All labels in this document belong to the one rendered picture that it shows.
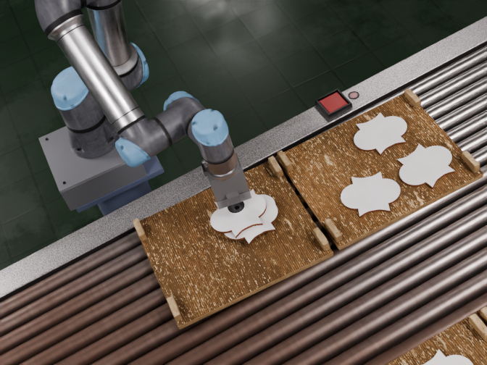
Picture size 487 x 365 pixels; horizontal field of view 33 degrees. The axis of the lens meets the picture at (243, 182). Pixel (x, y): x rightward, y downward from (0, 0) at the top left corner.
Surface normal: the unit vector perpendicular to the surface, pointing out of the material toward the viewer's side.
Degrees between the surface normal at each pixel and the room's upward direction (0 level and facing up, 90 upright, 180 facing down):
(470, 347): 0
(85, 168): 2
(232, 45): 0
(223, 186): 90
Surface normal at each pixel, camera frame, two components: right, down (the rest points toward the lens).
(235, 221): -0.19, -0.62
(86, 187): 0.40, 0.65
